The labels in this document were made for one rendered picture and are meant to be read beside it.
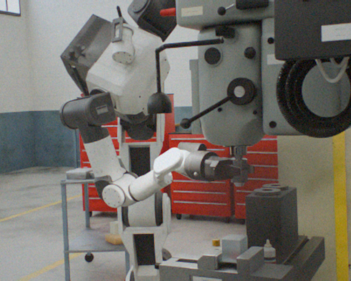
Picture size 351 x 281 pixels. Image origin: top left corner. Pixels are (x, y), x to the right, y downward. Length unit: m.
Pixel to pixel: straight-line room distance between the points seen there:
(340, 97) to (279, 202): 0.61
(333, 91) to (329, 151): 1.90
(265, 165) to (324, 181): 2.98
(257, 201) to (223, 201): 4.63
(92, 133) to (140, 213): 0.50
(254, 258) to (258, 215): 0.42
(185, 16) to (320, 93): 0.40
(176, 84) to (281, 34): 10.32
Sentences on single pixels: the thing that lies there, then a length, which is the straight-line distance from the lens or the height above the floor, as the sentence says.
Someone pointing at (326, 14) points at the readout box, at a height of 1.59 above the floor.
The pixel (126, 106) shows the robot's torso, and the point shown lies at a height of 1.42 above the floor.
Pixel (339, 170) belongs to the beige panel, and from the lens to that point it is 3.37.
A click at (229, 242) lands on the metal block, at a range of 1.63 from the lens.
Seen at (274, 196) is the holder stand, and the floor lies 1.10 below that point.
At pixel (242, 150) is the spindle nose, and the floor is 1.29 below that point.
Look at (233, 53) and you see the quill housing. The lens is 1.56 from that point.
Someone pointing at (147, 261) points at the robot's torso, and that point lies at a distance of 2.46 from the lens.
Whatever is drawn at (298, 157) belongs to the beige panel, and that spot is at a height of 1.08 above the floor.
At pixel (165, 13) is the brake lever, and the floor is 1.70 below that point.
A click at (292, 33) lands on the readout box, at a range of 1.25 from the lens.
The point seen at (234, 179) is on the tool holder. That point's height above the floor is 1.21.
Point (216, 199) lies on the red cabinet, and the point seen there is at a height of 0.27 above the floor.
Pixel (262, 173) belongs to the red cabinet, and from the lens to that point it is 6.37.
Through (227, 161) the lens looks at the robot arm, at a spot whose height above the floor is 1.26.
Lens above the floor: 1.46
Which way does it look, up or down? 4 degrees down
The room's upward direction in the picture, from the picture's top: 2 degrees counter-clockwise
